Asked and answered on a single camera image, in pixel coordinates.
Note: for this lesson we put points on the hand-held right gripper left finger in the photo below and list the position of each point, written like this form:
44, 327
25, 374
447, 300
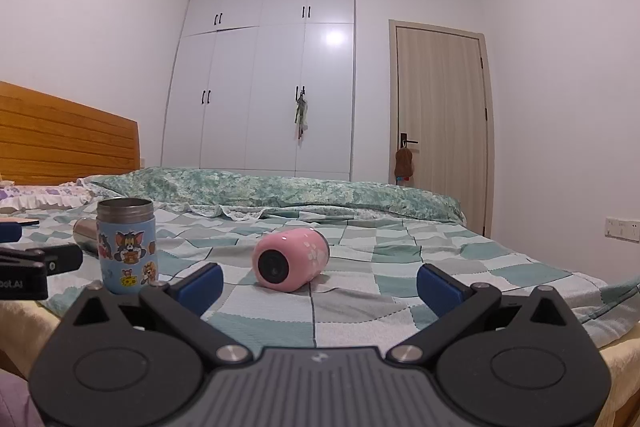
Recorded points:
202, 289

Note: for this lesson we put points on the wooden headboard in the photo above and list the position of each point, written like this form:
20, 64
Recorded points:
60, 142

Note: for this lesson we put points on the green hanging ornament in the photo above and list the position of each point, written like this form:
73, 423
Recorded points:
300, 114

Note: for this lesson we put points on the pink cloth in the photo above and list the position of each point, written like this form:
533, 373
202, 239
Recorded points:
15, 402

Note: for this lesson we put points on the white wall socket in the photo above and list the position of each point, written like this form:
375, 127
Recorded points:
622, 228

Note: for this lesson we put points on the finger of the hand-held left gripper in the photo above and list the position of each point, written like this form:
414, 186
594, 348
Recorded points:
10, 233
65, 258

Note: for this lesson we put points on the beige wooden door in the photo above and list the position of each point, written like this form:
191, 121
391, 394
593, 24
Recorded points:
440, 107

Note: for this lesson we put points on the green checked bed sheet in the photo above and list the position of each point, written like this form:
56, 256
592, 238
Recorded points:
380, 257

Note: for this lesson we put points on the pink cup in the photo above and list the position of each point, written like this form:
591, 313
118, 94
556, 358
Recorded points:
300, 254

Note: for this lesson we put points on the purple floral pillow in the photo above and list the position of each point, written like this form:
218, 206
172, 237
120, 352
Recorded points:
45, 196

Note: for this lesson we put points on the green floral quilt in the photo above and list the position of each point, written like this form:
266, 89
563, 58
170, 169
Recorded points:
300, 192

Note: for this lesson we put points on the white wardrobe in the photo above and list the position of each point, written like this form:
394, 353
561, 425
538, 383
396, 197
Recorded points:
260, 82

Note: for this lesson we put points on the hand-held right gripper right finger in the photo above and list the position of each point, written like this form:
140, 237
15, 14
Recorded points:
439, 289

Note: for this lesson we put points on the blue cartoon print cup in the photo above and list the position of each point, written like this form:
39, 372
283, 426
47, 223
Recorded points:
126, 257

